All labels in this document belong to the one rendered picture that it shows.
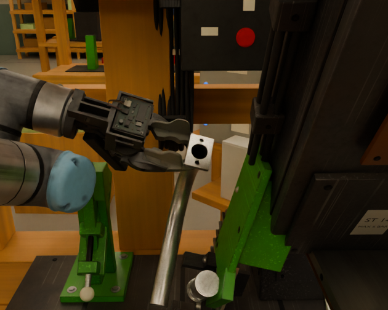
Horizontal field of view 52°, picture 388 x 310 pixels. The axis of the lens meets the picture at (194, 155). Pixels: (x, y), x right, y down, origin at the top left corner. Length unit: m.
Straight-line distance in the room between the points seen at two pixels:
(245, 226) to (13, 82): 0.38
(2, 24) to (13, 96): 11.12
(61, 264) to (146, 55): 0.52
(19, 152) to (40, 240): 0.68
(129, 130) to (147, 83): 0.31
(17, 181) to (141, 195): 0.53
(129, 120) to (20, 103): 0.15
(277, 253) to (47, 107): 0.39
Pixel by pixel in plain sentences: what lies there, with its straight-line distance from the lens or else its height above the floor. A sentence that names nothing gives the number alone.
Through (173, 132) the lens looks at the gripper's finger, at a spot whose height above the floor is 1.28.
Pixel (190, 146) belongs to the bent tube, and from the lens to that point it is 0.63.
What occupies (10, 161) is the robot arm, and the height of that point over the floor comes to 1.32.
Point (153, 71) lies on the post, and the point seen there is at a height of 1.33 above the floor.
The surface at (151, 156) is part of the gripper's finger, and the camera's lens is 0.61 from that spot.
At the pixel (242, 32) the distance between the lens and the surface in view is 0.74.
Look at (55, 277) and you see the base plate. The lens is 0.97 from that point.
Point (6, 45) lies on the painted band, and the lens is 11.76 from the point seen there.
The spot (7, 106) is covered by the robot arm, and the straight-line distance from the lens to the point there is 0.61.
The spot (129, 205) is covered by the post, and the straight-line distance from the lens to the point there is 0.98.
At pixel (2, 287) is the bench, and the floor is 0.88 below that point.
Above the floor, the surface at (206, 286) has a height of 1.08.
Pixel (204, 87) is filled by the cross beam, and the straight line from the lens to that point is 0.97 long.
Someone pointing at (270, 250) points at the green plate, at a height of 1.14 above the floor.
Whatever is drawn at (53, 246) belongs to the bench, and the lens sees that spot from 1.10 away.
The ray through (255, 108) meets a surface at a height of 1.36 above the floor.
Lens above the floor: 1.48
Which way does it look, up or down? 22 degrees down
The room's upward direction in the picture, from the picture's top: straight up
